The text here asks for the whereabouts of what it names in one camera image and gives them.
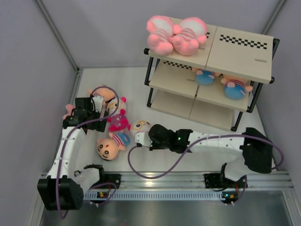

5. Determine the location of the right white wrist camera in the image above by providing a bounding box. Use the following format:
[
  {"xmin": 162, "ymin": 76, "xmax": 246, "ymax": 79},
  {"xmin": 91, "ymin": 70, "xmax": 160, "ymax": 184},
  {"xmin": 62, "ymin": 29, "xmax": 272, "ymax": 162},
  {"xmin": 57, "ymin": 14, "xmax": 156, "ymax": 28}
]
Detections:
[{"xmin": 135, "ymin": 132, "xmax": 152, "ymax": 147}]

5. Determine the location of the blue striped doll right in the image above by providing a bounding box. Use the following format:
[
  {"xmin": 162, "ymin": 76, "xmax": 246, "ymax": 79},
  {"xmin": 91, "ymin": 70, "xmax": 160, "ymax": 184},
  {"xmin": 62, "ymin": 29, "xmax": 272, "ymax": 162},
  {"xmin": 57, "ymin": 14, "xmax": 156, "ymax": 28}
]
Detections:
[{"xmin": 221, "ymin": 74, "xmax": 253, "ymax": 100}]

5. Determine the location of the right pink plush toy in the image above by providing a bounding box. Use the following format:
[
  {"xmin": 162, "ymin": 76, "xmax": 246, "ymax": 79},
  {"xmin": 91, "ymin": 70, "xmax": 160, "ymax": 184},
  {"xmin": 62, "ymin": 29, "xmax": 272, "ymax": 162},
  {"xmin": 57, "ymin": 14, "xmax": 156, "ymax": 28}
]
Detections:
[{"xmin": 172, "ymin": 17, "xmax": 207, "ymax": 56}]

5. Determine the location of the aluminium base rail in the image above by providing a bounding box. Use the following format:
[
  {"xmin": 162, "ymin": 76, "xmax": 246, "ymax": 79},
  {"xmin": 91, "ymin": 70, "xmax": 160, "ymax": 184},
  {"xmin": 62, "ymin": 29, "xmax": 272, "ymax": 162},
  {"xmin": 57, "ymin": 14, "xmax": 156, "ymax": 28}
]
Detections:
[{"xmin": 83, "ymin": 171, "xmax": 293, "ymax": 204}]

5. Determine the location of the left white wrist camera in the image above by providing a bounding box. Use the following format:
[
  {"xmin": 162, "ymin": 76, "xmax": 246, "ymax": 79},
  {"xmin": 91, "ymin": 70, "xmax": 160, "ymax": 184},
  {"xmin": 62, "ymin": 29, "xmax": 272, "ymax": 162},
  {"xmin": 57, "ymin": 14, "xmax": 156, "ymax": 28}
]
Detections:
[{"xmin": 92, "ymin": 96, "xmax": 103, "ymax": 113}]

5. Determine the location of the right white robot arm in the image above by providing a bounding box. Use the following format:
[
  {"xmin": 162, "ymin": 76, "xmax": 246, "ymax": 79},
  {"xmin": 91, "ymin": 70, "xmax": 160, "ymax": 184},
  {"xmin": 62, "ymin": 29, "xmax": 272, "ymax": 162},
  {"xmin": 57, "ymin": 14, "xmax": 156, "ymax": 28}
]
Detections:
[{"xmin": 148, "ymin": 124, "xmax": 272, "ymax": 187}]

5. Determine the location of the pink plush toy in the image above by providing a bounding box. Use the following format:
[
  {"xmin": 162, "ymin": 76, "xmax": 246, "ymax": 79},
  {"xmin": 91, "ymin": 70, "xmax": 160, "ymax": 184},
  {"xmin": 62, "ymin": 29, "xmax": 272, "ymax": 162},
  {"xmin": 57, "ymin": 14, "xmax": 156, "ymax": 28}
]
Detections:
[
  {"xmin": 146, "ymin": 15, "xmax": 174, "ymax": 56},
  {"xmin": 172, "ymin": 17, "xmax": 207, "ymax": 56}
]

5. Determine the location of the pink plush behind arm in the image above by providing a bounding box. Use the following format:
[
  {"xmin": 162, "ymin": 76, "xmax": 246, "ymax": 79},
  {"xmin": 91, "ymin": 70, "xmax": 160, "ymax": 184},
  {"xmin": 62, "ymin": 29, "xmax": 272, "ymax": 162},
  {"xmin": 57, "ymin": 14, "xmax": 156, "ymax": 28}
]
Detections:
[{"xmin": 63, "ymin": 104, "xmax": 75, "ymax": 120}]

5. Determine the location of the orange-faced blue doll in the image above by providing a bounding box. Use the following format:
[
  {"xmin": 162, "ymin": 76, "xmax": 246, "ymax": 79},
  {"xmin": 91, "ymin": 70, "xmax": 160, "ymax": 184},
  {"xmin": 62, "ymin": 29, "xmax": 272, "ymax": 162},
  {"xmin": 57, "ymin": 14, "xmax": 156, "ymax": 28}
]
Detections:
[{"xmin": 97, "ymin": 132, "xmax": 131, "ymax": 161}]

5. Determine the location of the magenta glasses doll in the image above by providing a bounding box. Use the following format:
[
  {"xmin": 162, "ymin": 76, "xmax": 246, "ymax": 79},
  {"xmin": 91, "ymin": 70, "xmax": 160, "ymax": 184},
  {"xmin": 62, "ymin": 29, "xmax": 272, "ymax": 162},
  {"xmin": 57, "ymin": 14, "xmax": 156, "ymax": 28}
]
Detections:
[
  {"xmin": 106, "ymin": 97, "xmax": 129, "ymax": 132},
  {"xmin": 127, "ymin": 120, "xmax": 152, "ymax": 137}
]

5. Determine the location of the blue doll on middle shelf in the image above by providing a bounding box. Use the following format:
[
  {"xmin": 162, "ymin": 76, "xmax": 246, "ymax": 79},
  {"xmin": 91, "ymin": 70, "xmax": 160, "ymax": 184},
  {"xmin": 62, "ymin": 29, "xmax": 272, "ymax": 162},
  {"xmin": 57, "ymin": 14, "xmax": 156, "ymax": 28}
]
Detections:
[{"xmin": 192, "ymin": 67, "xmax": 221, "ymax": 85}]

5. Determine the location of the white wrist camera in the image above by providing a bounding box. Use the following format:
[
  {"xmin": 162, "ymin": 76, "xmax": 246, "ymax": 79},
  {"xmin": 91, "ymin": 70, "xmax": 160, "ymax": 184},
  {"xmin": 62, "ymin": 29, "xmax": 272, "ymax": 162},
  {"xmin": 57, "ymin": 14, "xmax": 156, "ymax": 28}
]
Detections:
[
  {"xmin": 135, "ymin": 132, "xmax": 152, "ymax": 147},
  {"xmin": 92, "ymin": 96, "xmax": 103, "ymax": 113}
]

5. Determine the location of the left pink plush toy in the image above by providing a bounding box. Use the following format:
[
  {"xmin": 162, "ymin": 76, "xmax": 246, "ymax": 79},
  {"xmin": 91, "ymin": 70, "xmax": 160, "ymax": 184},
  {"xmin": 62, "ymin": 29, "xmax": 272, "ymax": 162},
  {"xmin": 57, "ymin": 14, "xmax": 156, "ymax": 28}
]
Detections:
[{"xmin": 146, "ymin": 15, "xmax": 174, "ymax": 56}]

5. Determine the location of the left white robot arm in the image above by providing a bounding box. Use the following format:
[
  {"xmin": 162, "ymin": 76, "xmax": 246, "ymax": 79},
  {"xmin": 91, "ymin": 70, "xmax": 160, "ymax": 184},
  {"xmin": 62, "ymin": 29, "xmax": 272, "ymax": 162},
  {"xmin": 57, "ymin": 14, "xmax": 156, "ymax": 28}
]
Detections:
[{"xmin": 37, "ymin": 96, "xmax": 106, "ymax": 210}]

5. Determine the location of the beige three-tier shelf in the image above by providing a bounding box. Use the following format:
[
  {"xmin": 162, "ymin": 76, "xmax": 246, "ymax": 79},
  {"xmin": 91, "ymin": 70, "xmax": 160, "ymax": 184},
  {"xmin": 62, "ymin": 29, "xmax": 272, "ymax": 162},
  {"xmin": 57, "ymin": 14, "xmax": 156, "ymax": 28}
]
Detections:
[{"xmin": 144, "ymin": 16, "xmax": 279, "ymax": 131}]

